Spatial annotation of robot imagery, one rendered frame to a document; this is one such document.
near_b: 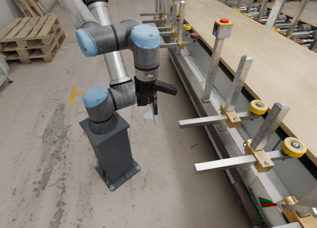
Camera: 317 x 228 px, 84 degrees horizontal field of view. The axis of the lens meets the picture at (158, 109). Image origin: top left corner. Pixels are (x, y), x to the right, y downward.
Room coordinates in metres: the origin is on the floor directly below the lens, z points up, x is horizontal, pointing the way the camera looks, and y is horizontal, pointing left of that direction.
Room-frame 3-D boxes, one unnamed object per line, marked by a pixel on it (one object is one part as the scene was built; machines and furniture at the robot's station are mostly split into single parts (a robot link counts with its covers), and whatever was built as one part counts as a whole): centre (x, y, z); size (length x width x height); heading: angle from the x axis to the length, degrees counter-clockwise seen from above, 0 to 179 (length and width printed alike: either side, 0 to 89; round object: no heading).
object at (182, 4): (1.67, -0.20, 0.93); 0.03 x 0.03 x 0.48; 10
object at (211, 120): (0.64, -0.32, 0.83); 0.43 x 0.03 x 0.04; 100
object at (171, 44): (1.62, -0.14, 0.82); 0.43 x 0.03 x 0.04; 100
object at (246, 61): (0.69, -0.37, 0.92); 0.03 x 0.03 x 0.48; 10
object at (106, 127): (0.82, 0.37, 0.65); 0.19 x 0.19 x 0.10
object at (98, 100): (0.83, 0.37, 0.79); 0.17 x 0.15 x 0.18; 118
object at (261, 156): (0.42, -0.42, 0.84); 0.13 x 0.06 x 0.05; 10
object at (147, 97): (0.57, 0.05, 1.08); 0.09 x 0.08 x 0.12; 101
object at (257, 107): (0.67, -0.51, 0.85); 0.08 x 0.08 x 0.11
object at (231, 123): (0.67, -0.38, 0.84); 0.13 x 0.06 x 0.05; 10
